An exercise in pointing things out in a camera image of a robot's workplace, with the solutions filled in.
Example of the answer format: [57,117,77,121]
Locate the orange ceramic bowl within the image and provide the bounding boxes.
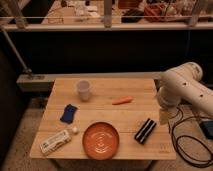
[82,122,120,160]

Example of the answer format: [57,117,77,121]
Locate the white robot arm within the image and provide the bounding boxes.
[157,62,213,118]

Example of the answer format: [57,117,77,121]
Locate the wooden table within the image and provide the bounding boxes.
[30,78,176,160]

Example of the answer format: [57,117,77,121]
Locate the orange carrot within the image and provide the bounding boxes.
[112,96,133,105]

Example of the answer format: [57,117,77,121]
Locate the black power adapter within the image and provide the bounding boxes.
[200,120,213,140]

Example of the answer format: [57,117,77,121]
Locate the white plastic bottle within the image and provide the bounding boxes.
[39,127,79,155]

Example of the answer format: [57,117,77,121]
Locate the metal diagonal pole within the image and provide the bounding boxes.
[0,26,32,77]

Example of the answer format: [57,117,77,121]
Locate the black floor cable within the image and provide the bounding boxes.
[166,105,213,169]

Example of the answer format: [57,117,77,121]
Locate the metal base rail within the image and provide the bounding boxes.
[16,72,162,92]

